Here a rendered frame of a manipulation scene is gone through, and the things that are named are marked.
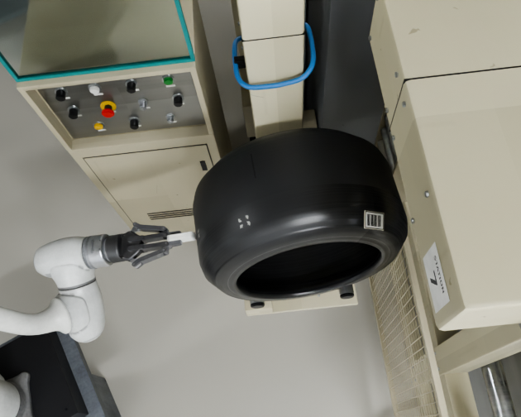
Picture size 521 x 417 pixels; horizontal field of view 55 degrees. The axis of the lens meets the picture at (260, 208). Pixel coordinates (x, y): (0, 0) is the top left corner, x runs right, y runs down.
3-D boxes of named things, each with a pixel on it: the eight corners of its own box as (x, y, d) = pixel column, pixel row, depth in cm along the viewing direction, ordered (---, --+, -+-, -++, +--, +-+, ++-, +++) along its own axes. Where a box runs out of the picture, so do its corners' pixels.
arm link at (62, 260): (94, 229, 142) (105, 274, 144) (44, 238, 144) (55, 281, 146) (76, 239, 131) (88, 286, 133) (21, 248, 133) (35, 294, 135)
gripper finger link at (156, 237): (133, 246, 137) (133, 242, 138) (172, 239, 136) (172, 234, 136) (126, 242, 134) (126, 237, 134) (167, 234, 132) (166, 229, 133)
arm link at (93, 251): (83, 231, 135) (103, 227, 134) (99, 242, 143) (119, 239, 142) (80, 263, 131) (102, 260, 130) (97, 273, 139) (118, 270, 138)
